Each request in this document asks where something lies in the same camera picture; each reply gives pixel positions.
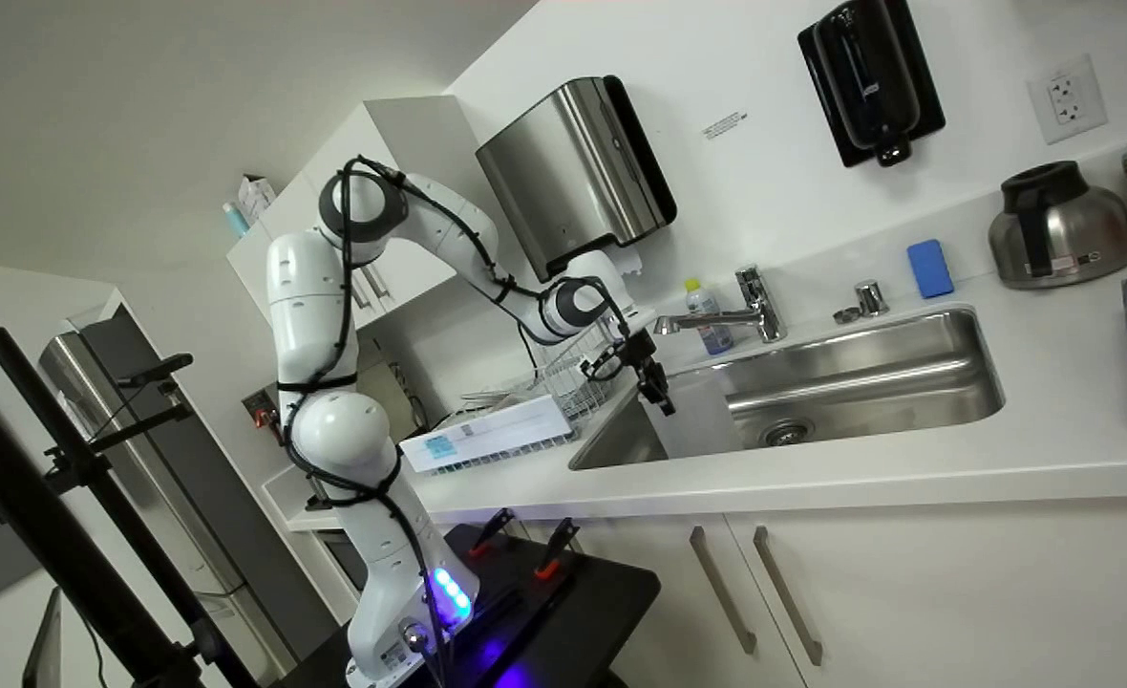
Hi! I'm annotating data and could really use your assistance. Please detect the white cabinet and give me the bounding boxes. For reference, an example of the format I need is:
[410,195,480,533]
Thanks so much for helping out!
[286,498,1127,688]
[225,93,500,348]

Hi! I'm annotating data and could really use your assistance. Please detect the white double wall outlet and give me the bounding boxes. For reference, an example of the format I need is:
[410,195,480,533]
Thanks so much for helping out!
[1023,51,1112,144]

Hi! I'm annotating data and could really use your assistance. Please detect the white lower cabinet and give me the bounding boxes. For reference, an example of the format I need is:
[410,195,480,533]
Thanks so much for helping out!
[286,498,1127,688]

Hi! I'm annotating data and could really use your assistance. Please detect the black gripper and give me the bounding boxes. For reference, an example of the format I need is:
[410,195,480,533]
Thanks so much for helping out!
[609,329,681,422]

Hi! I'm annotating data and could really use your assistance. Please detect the stainless paper towel dispenser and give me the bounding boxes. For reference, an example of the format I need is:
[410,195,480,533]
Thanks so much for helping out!
[472,73,681,282]

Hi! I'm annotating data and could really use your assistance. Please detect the black robot table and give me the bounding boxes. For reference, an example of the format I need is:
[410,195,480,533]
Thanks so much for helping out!
[286,521,663,688]

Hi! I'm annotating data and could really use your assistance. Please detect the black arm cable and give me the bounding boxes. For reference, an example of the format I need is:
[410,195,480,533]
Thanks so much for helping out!
[269,150,631,655]

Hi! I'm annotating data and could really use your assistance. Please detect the black soap dispenser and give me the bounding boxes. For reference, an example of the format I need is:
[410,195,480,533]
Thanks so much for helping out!
[793,0,949,172]

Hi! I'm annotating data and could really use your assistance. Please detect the chrome faucet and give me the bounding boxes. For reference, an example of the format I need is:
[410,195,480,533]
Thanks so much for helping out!
[654,264,783,344]

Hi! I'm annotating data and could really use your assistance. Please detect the white wire dish rack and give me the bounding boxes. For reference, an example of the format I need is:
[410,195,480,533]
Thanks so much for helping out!
[422,334,631,443]

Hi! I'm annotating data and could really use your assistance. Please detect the white upper cabinet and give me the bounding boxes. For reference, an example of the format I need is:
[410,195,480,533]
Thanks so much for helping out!
[225,93,500,348]

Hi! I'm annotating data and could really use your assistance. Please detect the red black clamp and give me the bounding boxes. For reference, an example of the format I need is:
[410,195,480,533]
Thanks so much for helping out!
[462,506,519,567]
[530,512,580,590]

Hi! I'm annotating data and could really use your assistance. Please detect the bottles atop cabinet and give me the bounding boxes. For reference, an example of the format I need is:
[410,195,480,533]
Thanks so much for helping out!
[218,172,281,240]

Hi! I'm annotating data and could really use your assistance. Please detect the grey tall appliance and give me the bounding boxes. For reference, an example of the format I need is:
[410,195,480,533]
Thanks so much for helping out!
[33,307,342,665]

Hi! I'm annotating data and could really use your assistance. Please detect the blue sponge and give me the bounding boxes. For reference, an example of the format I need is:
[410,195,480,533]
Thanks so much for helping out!
[905,236,960,302]

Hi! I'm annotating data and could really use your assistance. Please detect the steel lower cabinet handle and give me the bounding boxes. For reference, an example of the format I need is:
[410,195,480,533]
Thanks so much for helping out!
[748,522,827,670]
[686,522,758,663]

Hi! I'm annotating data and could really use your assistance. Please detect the chrome faucet lever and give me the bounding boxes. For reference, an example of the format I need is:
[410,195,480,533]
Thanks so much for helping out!
[834,278,895,329]

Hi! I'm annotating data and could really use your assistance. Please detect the stainless steel sink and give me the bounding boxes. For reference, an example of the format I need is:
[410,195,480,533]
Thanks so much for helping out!
[564,302,1008,475]

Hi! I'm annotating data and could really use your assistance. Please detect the dish soap bottle blue label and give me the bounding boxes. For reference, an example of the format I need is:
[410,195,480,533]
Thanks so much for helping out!
[681,275,739,359]

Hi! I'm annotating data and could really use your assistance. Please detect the white drain tray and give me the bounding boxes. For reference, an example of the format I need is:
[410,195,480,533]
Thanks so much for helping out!
[397,391,575,479]

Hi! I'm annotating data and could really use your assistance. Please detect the black camera stand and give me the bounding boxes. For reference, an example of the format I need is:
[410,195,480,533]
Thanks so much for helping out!
[0,324,258,688]

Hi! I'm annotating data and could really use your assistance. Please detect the steel coffee carafe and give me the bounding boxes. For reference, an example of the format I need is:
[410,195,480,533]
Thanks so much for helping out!
[984,158,1127,292]

